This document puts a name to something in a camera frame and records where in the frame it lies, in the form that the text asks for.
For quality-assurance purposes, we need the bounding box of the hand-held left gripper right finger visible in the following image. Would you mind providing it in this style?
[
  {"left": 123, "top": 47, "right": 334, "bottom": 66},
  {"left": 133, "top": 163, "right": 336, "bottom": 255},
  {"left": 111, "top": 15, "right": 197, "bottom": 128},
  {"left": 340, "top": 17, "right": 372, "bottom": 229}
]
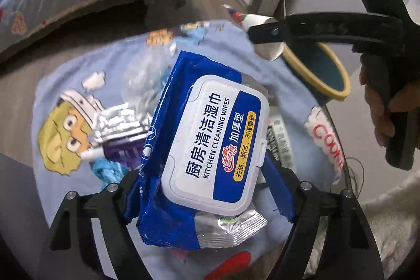
[{"left": 262, "top": 152, "right": 384, "bottom": 280}]

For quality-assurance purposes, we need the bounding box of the printed blue blanket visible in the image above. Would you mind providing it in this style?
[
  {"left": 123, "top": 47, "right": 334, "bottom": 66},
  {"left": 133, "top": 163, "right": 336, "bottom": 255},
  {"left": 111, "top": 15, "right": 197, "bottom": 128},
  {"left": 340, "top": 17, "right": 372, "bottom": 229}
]
[{"left": 31, "top": 19, "right": 345, "bottom": 280}]

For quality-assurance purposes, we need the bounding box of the purple foil snack packet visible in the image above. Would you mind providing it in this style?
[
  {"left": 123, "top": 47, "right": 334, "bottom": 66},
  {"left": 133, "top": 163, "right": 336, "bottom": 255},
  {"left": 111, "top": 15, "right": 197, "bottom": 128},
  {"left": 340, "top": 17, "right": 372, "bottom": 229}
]
[{"left": 88, "top": 103, "right": 155, "bottom": 176}]

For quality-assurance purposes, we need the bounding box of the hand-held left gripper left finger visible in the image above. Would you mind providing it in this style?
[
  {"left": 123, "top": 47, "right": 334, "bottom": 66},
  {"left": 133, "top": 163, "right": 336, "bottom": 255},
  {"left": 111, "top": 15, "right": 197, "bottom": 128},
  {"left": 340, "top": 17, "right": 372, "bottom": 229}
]
[{"left": 49, "top": 170, "right": 151, "bottom": 280}]

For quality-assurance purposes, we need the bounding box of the black and white packet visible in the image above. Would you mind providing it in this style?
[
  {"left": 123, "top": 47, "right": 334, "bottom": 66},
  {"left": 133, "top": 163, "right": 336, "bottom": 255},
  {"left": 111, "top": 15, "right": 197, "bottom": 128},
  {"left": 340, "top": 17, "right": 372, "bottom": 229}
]
[{"left": 266, "top": 118, "right": 296, "bottom": 184}]

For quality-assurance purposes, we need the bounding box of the person's right hand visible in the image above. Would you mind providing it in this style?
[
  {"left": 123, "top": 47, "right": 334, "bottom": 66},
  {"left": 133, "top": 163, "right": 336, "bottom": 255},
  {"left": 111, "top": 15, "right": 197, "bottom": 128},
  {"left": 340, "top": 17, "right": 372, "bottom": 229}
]
[{"left": 360, "top": 65, "right": 420, "bottom": 149}]

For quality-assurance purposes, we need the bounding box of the blue wet wipes pack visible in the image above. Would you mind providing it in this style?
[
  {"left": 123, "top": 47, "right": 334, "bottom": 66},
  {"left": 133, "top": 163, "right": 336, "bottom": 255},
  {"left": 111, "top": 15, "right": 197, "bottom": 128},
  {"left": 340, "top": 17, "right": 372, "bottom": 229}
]
[{"left": 136, "top": 50, "right": 271, "bottom": 249}]

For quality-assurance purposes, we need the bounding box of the clear plastic bag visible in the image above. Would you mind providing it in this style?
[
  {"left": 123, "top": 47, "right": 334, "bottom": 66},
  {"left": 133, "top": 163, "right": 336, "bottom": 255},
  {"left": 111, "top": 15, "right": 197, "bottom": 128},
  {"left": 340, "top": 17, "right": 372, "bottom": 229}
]
[{"left": 121, "top": 40, "right": 179, "bottom": 110}]

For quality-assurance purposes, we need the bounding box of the black cable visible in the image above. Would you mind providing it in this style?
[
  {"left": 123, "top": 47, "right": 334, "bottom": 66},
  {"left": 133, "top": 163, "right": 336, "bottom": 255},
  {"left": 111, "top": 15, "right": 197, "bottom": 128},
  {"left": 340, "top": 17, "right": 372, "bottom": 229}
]
[{"left": 341, "top": 157, "right": 366, "bottom": 198}]

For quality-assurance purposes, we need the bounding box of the white paper cup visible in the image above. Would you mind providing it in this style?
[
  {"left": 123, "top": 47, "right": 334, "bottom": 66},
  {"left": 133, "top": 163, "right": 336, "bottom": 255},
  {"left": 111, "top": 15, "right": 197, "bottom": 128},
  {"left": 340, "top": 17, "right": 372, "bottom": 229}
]
[{"left": 243, "top": 14, "right": 286, "bottom": 61}]

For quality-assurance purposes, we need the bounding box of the yellow rimmed teal basket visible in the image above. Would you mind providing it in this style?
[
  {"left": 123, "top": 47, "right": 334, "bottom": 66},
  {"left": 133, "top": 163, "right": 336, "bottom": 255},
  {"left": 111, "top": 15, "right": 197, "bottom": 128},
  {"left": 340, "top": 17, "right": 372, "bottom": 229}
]
[{"left": 282, "top": 42, "right": 351, "bottom": 103}]

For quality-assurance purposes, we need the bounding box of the white fluffy cloth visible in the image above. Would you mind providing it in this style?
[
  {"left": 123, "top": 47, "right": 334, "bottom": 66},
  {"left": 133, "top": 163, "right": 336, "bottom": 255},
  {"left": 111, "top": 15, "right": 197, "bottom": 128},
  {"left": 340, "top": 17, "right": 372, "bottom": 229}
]
[{"left": 315, "top": 168, "right": 420, "bottom": 280}]

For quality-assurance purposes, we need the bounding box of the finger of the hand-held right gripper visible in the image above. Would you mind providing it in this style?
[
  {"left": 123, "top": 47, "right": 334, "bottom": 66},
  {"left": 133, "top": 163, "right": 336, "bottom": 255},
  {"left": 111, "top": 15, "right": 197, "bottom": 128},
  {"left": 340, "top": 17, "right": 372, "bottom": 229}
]
[{"left": 246, "top": 13, "right": 405, "bottom": 53}]

